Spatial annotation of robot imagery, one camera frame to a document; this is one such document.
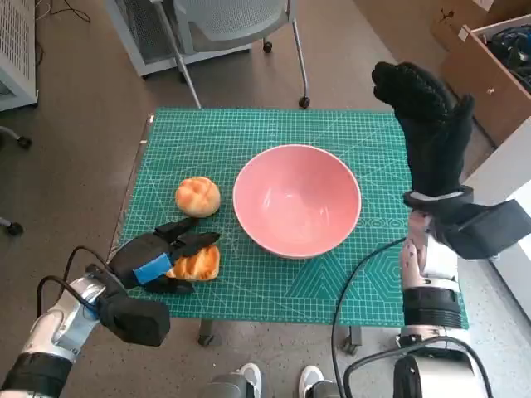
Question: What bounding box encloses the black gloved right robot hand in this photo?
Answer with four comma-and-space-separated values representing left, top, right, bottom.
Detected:
371, 61, 476, 198

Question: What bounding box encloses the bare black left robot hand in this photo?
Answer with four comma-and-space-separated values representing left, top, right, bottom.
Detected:
106, 217, 222, 295

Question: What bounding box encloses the long braided bread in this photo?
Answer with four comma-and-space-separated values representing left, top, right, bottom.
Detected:
165, 245, 221, 282

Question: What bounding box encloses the round bread bun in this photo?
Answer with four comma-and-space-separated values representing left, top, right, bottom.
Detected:
174, 177, 221, 217

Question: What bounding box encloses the pink bowl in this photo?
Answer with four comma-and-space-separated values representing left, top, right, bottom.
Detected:
231, 143, 362, 260

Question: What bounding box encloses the wooden crate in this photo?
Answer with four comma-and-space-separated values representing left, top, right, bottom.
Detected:
439, 18, 531, 148

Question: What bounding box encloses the white desk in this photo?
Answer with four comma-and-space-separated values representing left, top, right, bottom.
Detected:
460, 128, 531, 320

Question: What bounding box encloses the cardboard box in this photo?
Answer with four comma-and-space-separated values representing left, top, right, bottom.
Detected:
429, 0, 531, 53

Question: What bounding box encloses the green cutting mat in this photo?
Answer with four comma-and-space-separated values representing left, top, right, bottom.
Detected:
110, 107, 470, 328

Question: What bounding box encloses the chair base with casters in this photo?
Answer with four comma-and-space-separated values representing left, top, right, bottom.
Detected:
0, 126, 33, 235

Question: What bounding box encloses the grey office chair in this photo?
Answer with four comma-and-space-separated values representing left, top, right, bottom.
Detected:
172, 0, 312, 109

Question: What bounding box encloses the white perforated appliance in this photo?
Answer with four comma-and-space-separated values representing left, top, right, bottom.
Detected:
0, 0, 41, 112

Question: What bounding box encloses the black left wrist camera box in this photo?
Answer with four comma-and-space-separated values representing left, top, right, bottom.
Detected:
97, 296, 171, 347

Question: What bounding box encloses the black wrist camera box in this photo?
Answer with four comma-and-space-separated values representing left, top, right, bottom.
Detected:
431, 198, 531, 260
97, 296, 171, 347

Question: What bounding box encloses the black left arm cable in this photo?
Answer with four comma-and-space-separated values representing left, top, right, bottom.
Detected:
36, 246, 113, 323

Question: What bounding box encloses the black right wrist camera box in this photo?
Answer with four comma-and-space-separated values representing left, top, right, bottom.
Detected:
431, 198, 531, 260

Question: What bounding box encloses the bundle of cables in crate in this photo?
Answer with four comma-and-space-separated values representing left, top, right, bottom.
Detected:
487, 27, 531, 92

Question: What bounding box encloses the long black right arm cable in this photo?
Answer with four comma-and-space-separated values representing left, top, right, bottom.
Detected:
331, 238, 410, 398

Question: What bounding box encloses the black right shoulder cable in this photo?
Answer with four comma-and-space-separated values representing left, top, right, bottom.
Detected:
343, 337, 494, 398

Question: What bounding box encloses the black floor cable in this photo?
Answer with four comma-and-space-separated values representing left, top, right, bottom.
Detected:
35, 0, 91, 67

